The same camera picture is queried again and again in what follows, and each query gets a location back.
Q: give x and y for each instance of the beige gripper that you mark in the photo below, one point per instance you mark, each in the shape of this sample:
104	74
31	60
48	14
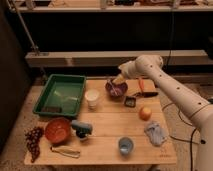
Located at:
119	79

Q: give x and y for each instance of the silver fork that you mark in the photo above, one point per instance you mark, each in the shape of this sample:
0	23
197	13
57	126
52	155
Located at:
114	89

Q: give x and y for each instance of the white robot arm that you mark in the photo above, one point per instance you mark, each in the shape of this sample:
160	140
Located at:
197	109

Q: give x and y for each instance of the purple bowl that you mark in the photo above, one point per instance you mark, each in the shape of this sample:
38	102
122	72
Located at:
121	89

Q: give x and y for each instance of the orange carrot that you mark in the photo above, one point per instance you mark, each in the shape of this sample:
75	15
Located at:
141	84

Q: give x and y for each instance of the small black square container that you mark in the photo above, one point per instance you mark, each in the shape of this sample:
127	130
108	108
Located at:
130	101

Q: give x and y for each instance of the wooden shelf beam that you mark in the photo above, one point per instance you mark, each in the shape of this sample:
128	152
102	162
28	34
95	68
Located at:
114	58

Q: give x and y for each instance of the white paper cup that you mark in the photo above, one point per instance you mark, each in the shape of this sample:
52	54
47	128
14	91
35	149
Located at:
92	97

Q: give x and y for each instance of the orange fruit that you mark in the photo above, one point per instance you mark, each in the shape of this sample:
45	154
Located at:
145	113

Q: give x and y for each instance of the green plastic tray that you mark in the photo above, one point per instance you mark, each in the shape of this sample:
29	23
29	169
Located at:
64	91

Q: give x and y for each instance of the blue cup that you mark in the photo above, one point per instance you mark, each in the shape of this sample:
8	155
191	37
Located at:
125	145

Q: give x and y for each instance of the light blue cloth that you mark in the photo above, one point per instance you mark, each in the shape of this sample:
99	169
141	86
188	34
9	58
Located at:
155	133

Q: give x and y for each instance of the dark sponge in tray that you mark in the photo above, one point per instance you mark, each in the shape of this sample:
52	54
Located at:
52	109

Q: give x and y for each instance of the orange bowl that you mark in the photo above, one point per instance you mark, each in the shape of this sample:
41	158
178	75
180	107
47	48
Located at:
58	130

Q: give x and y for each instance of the metal pole stand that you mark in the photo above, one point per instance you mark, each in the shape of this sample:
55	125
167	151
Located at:
34	47

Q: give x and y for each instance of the bunch of dark grapes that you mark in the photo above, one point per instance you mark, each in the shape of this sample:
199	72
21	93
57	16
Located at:
32	142

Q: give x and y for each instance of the black handled knife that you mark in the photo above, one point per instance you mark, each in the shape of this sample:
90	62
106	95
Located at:
145	94

